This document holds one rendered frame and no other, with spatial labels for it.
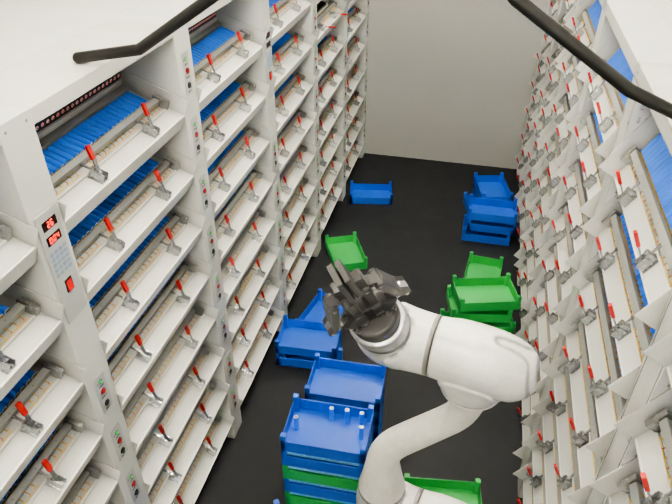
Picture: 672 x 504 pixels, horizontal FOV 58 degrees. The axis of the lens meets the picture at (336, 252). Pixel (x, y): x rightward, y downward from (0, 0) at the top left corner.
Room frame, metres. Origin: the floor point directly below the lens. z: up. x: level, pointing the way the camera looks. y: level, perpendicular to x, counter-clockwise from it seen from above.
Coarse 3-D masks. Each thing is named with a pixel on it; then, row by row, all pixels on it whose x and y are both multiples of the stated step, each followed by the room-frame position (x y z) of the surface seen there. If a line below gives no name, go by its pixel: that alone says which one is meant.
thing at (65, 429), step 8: (64, 424) 1.01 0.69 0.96; (64, 432) 0.98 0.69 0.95; (56, 440) 0.96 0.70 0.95; (48, 448) 0.93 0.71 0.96; (56, 448) 0.95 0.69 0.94; (64, 448) 0.95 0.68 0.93; (40, 456) 0.91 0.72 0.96; (48, 456) 0.92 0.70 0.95; (40, 464) 0.89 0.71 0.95; (32, 472) 0.87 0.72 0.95; (24, 480) 0.85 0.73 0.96; (32, 480) 0.86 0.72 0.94; (16, 488) 0.82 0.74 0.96; (24, 488) 0.83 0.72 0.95; (16, 496) 0.81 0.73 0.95
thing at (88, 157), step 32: (96, 96) 1.57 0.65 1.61; (128, 96) 1.66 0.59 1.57; (160, 96) 1.71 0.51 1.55; (64, 128) 1.41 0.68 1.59; (96, 128) 1.46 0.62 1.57; (128, 128) 1.52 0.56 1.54; (160, 128) 1.59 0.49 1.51; (64, 160) 1.29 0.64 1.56; (96, 160) 1.36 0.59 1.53; (128, 160) 1.40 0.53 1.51; (64, 192) 1.20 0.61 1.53; (96, 192) 1.24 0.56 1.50
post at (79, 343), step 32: (0, 128) 1.03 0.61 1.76; (32, 128) 1.10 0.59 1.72; (0, 160) 1.02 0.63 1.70; (32, 160) 1.08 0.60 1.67; (0, 192) 1.03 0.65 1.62; (32, 192) 1.05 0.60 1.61; (32, 224) 1.02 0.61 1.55; (64, 224) 1.11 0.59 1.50; (32, 288) 1.03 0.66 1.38; (64, 320) 1.02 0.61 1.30; (64, 352) 1.02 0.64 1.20; (96, 352) 1.08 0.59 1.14; (96, 416) 1.02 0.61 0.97; (128, 448) 1.09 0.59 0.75
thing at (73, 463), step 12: (72, 420) 1.02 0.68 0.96; (84, 420) 1.02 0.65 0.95; (72, 432) 1.01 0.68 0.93; (84, 432) 1.01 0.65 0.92; (96, 432) 1.02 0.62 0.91; (60, 444) 0.97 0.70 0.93; (84, 444) 0.98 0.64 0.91; (96, 444) 0.99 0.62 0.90; (60, 456) 0.94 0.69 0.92; (72, 456) 0.94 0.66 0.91; (84, 456) 0.95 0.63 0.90; (60, 468) 0.91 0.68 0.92; (72, 468) 0.91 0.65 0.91; (36, 480) 0.87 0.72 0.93; (72, 480) 0.89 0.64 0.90; (12, 492) 0.83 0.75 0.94; (48, 492) 0.84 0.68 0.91; (60, 492) 0.85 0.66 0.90
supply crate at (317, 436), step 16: (304, 400) 1.52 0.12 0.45; (288, 416) 1.44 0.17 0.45; (304, 416) 1.49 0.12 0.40; (320, 416) 1.49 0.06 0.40; (336, 416) 1.49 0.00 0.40; (352, 416) 1.49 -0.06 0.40; (368, 416) 1.46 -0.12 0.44; (288, 432) 1.41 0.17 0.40; (304, 432) 1.41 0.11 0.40; (320, 432) 1.41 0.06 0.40; (336, 432) 1.41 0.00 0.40; (352, 432) 1.41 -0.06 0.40; (368, 432) 1.38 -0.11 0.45; (288, 448) 1.33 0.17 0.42; (304, 448) 1.32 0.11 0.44; (320, 448) 1.31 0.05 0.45; (336, 448) 1.35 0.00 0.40; (352, 448) 1.35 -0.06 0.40
